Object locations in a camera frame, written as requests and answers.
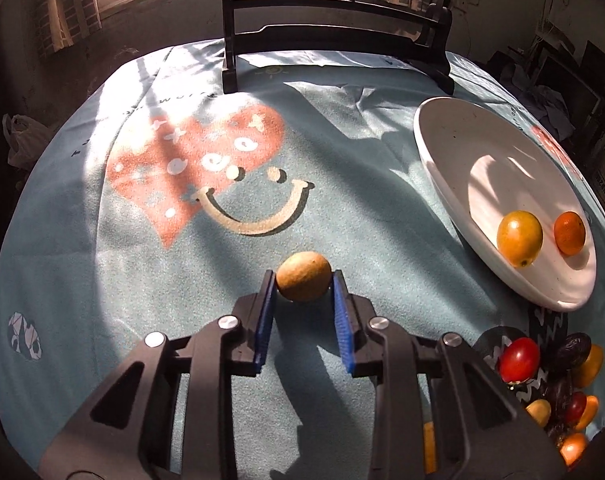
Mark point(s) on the window curtain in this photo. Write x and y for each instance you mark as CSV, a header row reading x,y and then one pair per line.
x,y
63,23

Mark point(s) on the white plastic bag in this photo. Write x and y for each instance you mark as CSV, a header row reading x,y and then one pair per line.
x,y
27,140

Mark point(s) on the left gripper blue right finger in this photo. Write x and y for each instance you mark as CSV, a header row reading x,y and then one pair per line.
x,y
345,334

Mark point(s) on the small red cherry tomato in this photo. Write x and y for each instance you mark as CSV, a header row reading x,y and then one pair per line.
x,y
574,408

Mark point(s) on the orange round fruit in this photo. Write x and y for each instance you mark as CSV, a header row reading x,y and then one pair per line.
x,y
572,448
591,410
584,375

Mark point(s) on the white oval plate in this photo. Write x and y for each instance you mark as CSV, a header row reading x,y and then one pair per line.
x,y
483,167

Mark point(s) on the yellow mango-like fruit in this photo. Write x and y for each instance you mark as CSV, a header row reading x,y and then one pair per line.
x,y
520,238

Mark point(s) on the dark wrinkled passion fruit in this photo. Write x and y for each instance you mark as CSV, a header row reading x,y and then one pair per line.
x,y
559,394
573,352

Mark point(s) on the light blue printed tablecloth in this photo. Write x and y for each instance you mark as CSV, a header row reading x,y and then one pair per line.
x,y
163,199

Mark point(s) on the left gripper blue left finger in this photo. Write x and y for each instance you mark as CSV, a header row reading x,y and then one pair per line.
x,y
266,301

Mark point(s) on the small brown-yellow round fruit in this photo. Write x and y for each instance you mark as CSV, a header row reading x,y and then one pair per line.
x,y
304,276

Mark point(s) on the small olive-yellow fruit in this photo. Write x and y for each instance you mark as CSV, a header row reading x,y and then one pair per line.
x,y
540,411

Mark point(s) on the small orange mandarin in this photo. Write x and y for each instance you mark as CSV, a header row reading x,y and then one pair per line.
x,y
569,233

